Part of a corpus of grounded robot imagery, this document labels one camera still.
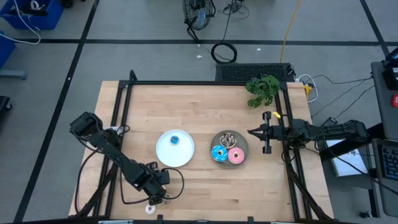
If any black perforated computer case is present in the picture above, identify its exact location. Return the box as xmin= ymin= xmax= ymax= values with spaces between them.
xmin=215 ymin=62 xmax=295 ymax=83

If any large blue plastic bin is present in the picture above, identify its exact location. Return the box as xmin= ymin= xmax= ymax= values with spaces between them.
xmin=0 ymin=0 xmax=65 ymax=31

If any grey round plate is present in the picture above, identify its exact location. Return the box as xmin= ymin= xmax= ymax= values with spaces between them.
xmin=210 ymin=129 xmax=250 ymax=169

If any white paper sheet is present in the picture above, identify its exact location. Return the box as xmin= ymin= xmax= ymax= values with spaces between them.
xmin=325 ymin=139 xmax=368 ymax=177

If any black aluminium table frame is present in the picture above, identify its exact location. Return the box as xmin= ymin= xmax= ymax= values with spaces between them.
xmin=68 ymin=70 xmax=335 ymax=223

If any black hanging cable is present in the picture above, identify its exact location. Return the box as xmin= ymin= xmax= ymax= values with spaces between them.
xmin=221 ymin=0 xmax=236 ymax=44

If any black cable tangle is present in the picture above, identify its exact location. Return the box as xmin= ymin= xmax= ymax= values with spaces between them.
xmin=217 ymin=0 xmax=251 ymax=20

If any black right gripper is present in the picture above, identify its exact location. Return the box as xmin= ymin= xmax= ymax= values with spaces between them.
xmin=248 ymin=111 xmax=292 ymax=155

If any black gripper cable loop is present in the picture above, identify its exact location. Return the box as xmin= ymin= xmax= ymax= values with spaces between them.
xmin=119 ymin=167 xmax=185 ymax=205

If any grey metal foot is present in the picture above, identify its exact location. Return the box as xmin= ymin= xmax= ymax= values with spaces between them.
xmin=0 ymin=70 xmax=27 ymax=80

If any black desk device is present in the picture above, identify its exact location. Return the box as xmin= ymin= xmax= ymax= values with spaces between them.
xmin=381 ymin=46 xmax=398 ymax=91

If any large pink iced donut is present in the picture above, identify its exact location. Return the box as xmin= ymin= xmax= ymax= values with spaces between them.
xmin=228 ymin=147 xmax=246 ymax=166

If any green potted plant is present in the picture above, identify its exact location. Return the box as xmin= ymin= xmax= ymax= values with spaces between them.
xmin=244 ymin=73 xmax=281 ymax=109

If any black floor fan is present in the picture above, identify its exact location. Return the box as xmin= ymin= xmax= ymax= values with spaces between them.
xmin=182 ymin=0 xmax=216 ymax=43

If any white power cable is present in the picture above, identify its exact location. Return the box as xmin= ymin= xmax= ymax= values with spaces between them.
xmin=295 ymin=73 xmax=320 ymax=103

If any large chocolate drizzle donut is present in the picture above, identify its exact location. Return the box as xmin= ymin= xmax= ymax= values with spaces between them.
xmin=219 ymin=132 xmax=238 ymax=149

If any coiled black cable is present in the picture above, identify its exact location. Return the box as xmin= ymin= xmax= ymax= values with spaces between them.
xmin=210 ymin=42 xmax=238 ymax=64

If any white floor cable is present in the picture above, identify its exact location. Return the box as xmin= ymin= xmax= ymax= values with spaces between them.
xmin=0 ymin=0 xmax=42 ymax=45

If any long black arm cable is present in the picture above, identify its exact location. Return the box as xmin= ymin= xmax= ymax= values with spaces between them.
xmin=73 ymin=147 xmax=105 ymax=216

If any grey side desk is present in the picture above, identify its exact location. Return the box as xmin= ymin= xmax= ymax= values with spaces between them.
xmin=370 ymin=60 xmax=398 ymax=141

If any white round plate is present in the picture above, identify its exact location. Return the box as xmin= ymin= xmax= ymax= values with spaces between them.
xmin=155 ymin=129 xmax=195 ymax=168

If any thin black cable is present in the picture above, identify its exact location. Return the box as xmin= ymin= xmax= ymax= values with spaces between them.
xmin=310 ymin=79 xmax=374 ymax=118
xmin=310 ymin=74 xmax=374 ymax=85

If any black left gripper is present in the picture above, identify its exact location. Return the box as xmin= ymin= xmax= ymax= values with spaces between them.
xmin=136 ymin=161 xmax=171 ymax=207

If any large blue iced donut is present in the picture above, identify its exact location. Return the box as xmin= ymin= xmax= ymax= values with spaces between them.
xmin=211 ymin=144 xmax=229 ymax=163

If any yellow hanging cable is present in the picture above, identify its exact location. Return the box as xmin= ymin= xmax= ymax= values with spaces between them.
xmin=279 ymin=0 xmax=302 ymax=63

